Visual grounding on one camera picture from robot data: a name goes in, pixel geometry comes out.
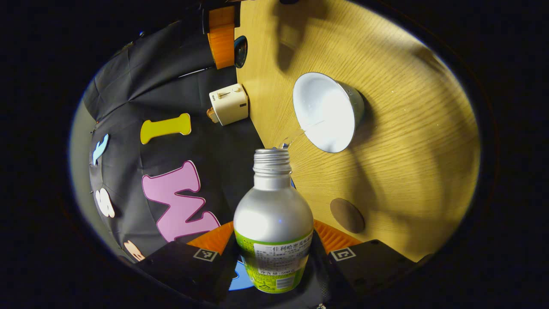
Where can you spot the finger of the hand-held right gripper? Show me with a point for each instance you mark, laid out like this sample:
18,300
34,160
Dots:
222,45

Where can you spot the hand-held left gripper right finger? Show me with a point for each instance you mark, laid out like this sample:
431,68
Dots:
369,270

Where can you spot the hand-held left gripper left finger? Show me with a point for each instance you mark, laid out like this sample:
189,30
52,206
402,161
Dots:
184,268

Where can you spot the silver green-label water bottle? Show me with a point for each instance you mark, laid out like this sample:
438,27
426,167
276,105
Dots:
272,210

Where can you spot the bread slice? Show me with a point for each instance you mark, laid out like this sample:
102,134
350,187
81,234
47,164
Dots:
211,115

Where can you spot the black backdrop cloth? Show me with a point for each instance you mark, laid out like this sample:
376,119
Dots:
128,86

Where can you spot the blue teacup lid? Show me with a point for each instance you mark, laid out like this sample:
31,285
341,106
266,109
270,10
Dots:
241,51

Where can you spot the white toaster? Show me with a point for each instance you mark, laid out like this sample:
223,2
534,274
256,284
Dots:
229,105

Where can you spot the white teacup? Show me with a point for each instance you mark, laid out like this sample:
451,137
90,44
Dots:
326,111

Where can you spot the round brown coaster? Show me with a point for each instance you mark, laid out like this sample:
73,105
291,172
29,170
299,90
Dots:
347,215

